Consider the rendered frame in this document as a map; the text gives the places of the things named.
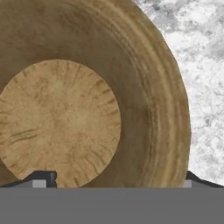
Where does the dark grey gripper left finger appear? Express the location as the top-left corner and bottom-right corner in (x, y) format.
(0, 171), (58, 189)

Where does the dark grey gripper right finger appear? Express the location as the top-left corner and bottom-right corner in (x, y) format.
(183, 171), (224, 189)

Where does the large brown wooden bowl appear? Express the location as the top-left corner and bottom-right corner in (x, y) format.
(0, 0), (193, 189)

